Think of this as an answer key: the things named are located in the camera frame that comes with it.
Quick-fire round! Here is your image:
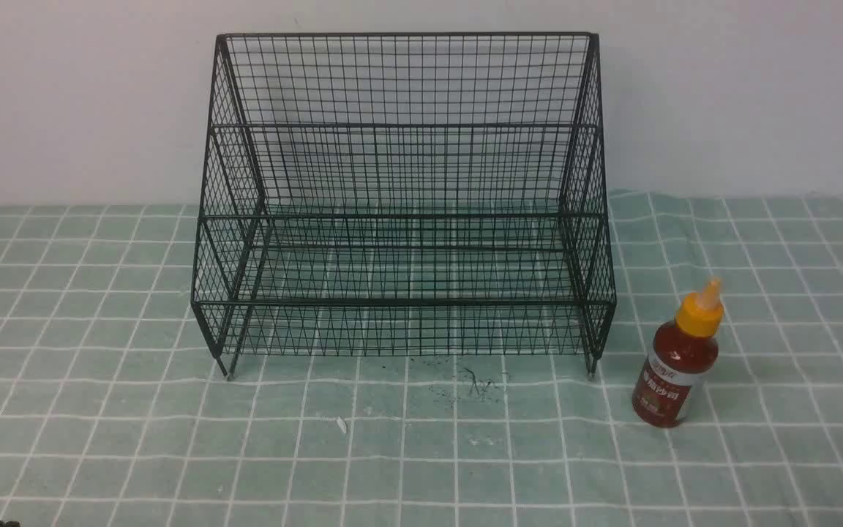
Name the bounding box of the red sauce bottle yellow cap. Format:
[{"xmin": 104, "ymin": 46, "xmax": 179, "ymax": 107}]
[{"xmin": 632, "ymin": 277, "xmax": 724, "ymax": 428}]

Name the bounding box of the green checkered tablecloth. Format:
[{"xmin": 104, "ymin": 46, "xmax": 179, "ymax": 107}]
[{"xmin": 0, "ymin": 193, "xmax": 843, "ymax": 526}]

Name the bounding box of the black wire mesh shelf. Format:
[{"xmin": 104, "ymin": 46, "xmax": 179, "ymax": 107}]
[{"xmin": 191, "ymin": 32, "xmax": 618, "ymax": 376}]

